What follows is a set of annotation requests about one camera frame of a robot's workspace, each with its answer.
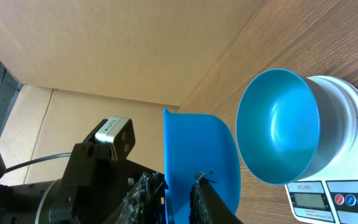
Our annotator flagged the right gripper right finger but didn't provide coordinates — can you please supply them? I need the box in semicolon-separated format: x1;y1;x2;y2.
190;172;242;224

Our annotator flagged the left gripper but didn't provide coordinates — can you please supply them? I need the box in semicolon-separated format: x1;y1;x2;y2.
35;143;157;223

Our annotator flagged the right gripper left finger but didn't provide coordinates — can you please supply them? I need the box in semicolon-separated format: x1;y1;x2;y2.
103;172;168;224

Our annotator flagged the blue plastic scoop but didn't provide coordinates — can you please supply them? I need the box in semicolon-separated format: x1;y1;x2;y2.
163;110;241;223

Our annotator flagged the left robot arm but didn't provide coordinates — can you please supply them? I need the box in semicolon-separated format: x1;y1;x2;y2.
0;116;168;223

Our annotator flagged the teal blue bowl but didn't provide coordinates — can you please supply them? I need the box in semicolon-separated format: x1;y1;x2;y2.
236;68;344;185

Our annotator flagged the white digital kitchen scale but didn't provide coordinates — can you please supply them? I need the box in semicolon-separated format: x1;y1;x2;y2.
285;76;358;223

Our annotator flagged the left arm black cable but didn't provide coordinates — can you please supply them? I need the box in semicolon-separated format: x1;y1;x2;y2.
3;152;73;174

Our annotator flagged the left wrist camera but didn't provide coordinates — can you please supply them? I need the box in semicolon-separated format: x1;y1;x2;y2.
83;116;135;161

